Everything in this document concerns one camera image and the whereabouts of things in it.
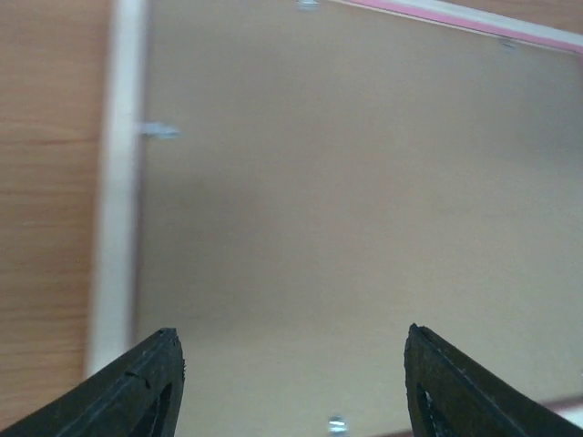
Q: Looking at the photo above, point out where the metal retaining tab three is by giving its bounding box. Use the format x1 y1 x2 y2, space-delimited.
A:
498 38 517 50

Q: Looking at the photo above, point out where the metal retaining tab two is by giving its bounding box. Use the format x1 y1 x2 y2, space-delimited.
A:
297 0 319 11

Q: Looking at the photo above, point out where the metal retaining tab one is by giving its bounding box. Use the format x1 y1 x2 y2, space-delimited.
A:
137 121 180 139

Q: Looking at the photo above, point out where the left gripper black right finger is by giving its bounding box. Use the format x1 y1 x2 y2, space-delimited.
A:
404 324 582 437

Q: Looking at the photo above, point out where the brown frame backing board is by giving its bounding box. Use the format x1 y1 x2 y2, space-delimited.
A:
131 0 583 437

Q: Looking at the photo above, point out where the pink wooden picture frame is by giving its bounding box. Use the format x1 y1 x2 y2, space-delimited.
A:
84 0 583 437

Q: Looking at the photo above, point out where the metal retaining tab four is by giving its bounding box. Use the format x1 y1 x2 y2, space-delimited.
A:
328 415 350 437

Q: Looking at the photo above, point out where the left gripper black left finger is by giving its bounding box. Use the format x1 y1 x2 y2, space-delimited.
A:
1 328 186 436

